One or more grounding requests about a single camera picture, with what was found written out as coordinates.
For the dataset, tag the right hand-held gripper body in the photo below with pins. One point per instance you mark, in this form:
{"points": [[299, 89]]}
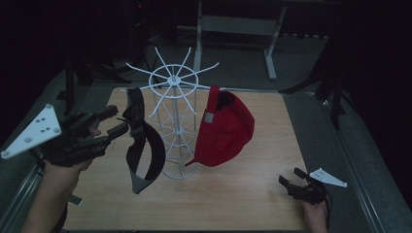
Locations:
{"points": [[311, 192]]}

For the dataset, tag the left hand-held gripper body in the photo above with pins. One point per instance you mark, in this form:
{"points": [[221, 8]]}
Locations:
{"points": [[35, 131]]}

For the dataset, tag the black sun visor cap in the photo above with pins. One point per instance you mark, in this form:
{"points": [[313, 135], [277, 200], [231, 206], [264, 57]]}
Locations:
{"points": [[158, 152]]}

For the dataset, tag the red baseball cap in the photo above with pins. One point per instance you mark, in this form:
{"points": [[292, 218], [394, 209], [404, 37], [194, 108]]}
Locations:
{"points": [[226, 136]]}

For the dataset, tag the person's right hand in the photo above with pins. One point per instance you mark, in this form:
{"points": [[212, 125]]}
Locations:
{"points": [[314, 213]]}

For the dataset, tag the person's left hand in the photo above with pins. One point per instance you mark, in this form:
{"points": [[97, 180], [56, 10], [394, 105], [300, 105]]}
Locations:
{"points": [[73, 166]]}

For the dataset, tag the black metal stand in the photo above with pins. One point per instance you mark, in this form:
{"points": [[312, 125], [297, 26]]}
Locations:
{"points": [[69, 84], [336, 103]]}

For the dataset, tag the metal frame rail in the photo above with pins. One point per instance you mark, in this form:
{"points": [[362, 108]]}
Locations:
{"points": [[356, 181], [19, 194]]}

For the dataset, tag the metal table frame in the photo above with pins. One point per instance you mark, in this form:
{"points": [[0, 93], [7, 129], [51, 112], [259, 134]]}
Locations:
{"points": [[239, 25]]}

